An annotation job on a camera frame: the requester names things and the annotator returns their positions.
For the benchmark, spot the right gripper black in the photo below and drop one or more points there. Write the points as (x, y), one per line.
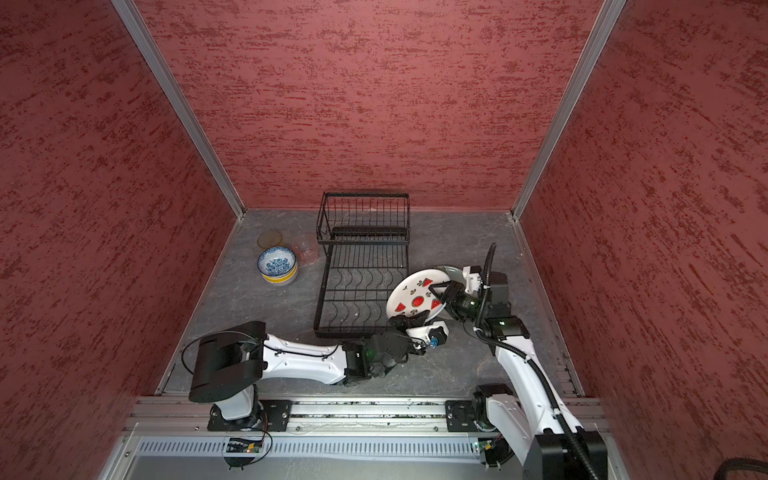
(451, 296)

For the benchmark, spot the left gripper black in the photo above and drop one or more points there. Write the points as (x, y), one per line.
(408, 322)

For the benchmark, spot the white floral plate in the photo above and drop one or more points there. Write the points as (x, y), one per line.
(411, 296)

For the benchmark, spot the pale pink bowl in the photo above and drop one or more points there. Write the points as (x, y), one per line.
(283, 282)

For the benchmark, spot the pink transparent cup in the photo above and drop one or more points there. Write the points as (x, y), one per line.
(306, 248)

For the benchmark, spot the yellow bowl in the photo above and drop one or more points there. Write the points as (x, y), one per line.
(291, 273)

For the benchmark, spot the white blue floral bowl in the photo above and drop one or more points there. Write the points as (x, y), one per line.
(276, 261)

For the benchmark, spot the amber transparent cup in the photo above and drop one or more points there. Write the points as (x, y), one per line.
(269, 239)

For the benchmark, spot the pale green plate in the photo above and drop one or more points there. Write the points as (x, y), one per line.
(454, 273)

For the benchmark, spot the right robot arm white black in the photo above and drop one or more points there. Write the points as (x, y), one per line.
(534, 426)

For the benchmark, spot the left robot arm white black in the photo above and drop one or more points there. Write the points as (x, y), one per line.
(230, 362)

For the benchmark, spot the right circuit board connector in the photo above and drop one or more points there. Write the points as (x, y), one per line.
(493, 453)

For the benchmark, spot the circuit board connector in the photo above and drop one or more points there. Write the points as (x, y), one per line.
(243, 445)
(493, 453)

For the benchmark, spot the left circuit board connector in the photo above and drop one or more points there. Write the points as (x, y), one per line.
(243, 445)

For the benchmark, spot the right corner aluminium profile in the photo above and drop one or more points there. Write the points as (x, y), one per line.
(603, 26)

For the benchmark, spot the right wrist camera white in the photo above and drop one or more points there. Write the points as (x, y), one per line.
(472, 276)

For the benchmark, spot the black wire dish rack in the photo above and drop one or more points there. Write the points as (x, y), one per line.
(365, 238)

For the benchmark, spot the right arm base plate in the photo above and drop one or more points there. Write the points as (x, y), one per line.
(461, 417)

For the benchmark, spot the white slotted cable duct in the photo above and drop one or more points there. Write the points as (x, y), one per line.
(424, 449)

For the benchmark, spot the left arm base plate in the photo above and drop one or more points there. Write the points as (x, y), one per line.
(269, 415)

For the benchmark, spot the aluminium rail front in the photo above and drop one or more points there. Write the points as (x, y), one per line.
(342, 416)

